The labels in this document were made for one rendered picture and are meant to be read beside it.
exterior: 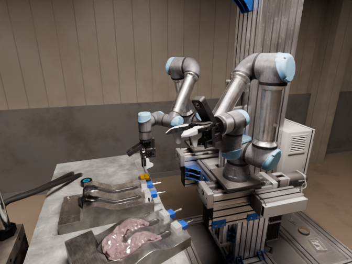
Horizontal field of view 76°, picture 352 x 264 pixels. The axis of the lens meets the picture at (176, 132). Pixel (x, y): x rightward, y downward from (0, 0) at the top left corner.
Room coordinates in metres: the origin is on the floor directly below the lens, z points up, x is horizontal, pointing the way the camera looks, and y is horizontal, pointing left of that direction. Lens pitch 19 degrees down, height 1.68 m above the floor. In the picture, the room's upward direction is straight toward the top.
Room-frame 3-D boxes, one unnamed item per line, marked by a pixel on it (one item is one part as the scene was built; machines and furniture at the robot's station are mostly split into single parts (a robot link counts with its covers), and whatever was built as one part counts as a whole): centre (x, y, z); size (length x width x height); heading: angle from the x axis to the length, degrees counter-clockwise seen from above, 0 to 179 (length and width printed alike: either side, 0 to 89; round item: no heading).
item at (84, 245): (0.82, 0.21, 0.86); 0.50 x 0.26 x 0.11; 126
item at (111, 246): (0.83, 0.21, 0.90); 0.26 x 0.18 x 0.08; 126
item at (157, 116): (1.33, 0.11, 1.31); 0.11 x 0.11 x 0.08; 57
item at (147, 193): (1.16, 0.13, 0.89); 0.13 x 0.05 x 0.05; 109
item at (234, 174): (1.12, -0.34, 1.09); 0.15 x 0.15 x 0.10
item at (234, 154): (0.86, -0.21, 1.33); 0.11 x 0.08 x 0.11; 41
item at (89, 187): (1.13, 0.38, 0.92); 0.35 x 0.16 x 0.09; 109
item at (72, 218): (1.13, 0.40, 0.87); 0.50 x 0.26 x 0.14; 109
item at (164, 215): (1.03, 0.02, 0.86); 0.13 x 0.05 x 0.05; 126
